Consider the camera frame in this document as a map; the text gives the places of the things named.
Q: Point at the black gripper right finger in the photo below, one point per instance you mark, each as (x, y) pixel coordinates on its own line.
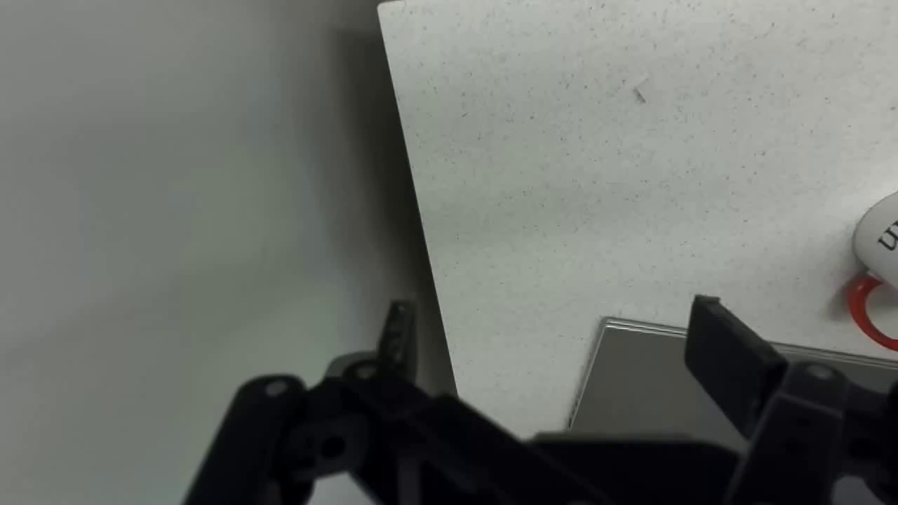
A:
(740, 365)

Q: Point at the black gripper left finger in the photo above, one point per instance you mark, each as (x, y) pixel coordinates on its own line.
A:
(271, 429)

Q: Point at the grey rectangular desk mat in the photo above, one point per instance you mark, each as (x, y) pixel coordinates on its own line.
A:
(634, 383)

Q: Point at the white mug with orange inside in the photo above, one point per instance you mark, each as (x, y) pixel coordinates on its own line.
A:
(880, 234)

